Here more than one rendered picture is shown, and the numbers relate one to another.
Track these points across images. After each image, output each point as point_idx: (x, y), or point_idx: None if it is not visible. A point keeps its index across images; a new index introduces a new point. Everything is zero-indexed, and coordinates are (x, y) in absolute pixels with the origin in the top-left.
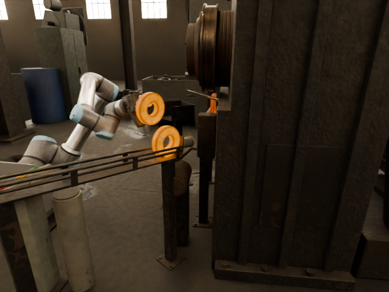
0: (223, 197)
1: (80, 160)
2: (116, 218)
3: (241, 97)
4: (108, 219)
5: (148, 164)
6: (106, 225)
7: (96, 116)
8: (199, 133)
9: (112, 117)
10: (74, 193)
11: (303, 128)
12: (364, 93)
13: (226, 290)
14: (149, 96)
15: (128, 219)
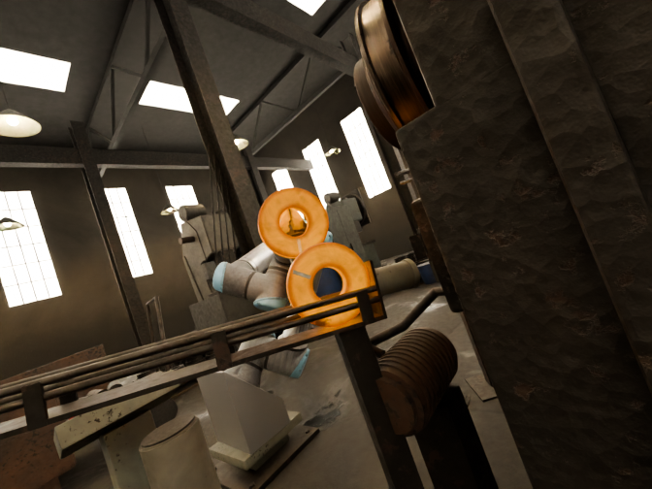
0: (565, 460)
1: (304, 357)
2: (362, 472)
3: (451, 34)
4: (348, 472)
5: (269, 349)
6: (342, 486)
7: (247, 274)
8: (430, 246)
9: (275, 270)
10: (175, 431)
11: None
12: None
13: None
14: (277, 196)
15: (382, 477)
